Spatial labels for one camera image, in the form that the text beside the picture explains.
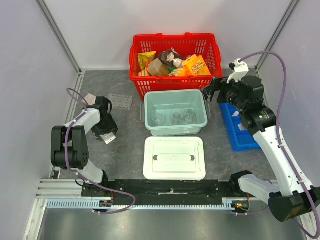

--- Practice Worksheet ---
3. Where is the blue compartment tray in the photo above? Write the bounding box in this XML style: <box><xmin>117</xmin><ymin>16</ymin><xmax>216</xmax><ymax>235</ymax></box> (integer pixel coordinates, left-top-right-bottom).
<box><xmin>219</xmin><ymin>103</ymin><xmax>260</xmax><ymax>152</ymax></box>

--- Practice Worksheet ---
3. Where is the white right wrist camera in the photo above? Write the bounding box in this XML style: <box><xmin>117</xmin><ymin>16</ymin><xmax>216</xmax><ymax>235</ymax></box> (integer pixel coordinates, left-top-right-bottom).
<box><xmin>226</xmin><ymin>58</ymin><xmax>249</xmax><ymax>84</ymax></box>

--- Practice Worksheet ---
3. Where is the white pump bottle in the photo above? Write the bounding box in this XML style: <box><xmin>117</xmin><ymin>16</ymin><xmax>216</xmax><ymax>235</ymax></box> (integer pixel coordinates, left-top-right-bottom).
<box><xmin>167</xmin><ymin>53</ymin><xmax>183</xmax><ymax>69</ymax></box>

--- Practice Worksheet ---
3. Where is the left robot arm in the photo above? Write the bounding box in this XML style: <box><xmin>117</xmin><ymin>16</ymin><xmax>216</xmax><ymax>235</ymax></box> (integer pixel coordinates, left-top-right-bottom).
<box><xmin>50</xmin><ymin>96</ymin><xmax>118</xmax><ymax>197</ymax></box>

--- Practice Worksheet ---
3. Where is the small glass beaker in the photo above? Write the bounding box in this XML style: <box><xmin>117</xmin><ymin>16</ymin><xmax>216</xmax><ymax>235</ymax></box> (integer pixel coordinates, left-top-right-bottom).
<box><xmin>151</xmin><ymin>111</ymin><xmax>164</xmax><ymax>127</ymax></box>

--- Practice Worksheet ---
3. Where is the slotted cable duct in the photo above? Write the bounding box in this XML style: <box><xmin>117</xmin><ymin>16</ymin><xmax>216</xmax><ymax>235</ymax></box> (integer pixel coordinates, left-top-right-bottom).
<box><xmin>46</xmin><ymin>199</ymin><xmax>235</xmax><ymax>211</ymax></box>

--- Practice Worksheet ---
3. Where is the yellow snack bag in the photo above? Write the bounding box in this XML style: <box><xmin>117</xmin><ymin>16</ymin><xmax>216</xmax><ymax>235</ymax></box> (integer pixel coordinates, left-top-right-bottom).
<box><xmin>137</xmin><ymin>51</ymin><xmax>157</xmax><ymax>71</ymax></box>

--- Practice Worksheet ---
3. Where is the light teal plastic bin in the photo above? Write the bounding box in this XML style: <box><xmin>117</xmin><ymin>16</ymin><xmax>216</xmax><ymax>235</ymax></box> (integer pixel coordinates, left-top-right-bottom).
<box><xmin>144</xmin><ymin>89</ymin><xmax>208</xmax><ymax>137</ymax></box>

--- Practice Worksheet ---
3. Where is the clear test tube rack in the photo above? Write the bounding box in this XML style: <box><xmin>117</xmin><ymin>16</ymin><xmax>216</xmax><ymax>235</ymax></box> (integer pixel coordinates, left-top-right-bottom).
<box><xmin>108</xmin><ymin>93</ymin><xmax>133</xmax><ymax>111</ymax></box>

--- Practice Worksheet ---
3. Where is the orange Scrub Daddy box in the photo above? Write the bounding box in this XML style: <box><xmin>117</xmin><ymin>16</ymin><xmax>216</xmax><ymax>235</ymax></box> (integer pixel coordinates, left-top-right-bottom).
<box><xmin>182</xmin><ymin>54</ymin><xmax>211</xmax><ymax>77</ymax></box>

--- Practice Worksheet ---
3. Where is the brown cardboard box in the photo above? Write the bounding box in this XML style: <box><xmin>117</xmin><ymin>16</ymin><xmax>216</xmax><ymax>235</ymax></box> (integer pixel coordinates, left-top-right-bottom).
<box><xmin>147</xmin><ymin>58</ymin><xmax>171</xmax><ymax>77</ymax></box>

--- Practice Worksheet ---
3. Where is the red plastic shopping basket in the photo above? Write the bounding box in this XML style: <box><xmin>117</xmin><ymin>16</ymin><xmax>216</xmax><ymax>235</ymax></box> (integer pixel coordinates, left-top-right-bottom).
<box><xmin>129</xmin><ymin>32</ymin><xmax>223</xmax><ymax>100</ymax></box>

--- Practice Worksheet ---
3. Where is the black powder sachet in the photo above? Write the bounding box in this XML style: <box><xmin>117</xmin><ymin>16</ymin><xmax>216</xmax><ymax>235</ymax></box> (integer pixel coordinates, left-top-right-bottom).
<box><xmin>237</xmin><ymin>123</ymin><xmax>247</xmax><ymax>131</ymax></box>

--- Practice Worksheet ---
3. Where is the white bin lid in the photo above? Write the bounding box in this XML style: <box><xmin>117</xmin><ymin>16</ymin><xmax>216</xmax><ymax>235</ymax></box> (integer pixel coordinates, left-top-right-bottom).
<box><xmin>143</xmin><ymin>136</ymin><xmax>206</xmax><ymax>181</ymax></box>

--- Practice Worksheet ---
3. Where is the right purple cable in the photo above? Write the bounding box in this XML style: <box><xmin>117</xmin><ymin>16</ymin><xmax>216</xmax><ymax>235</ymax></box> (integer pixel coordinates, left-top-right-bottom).
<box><xmin>234</xmin><ymin>51</ymin><xmax>320</xmax><ymax>240</ymax></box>

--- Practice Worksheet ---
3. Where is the small glass vial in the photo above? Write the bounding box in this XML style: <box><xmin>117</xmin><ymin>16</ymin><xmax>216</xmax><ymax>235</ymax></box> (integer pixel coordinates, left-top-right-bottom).
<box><xmin>171</xmin><ymin>112</ymin><xmax>181</xmax><ymax>126</ymax></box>

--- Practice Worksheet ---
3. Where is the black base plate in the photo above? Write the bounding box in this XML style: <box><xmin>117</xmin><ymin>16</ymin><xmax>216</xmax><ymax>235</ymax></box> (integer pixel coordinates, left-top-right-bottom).
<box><xmin>81</xmin><ymin>172</ymin><xmax>253</xmax><ymax>199</ymax></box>

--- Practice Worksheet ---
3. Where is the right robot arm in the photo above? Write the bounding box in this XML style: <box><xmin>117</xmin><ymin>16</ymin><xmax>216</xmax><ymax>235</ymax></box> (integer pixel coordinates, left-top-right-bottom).
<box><xmin>201</xmin><ymin>75</ymin><xmax>320</xmax><ymax>222</ymax></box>

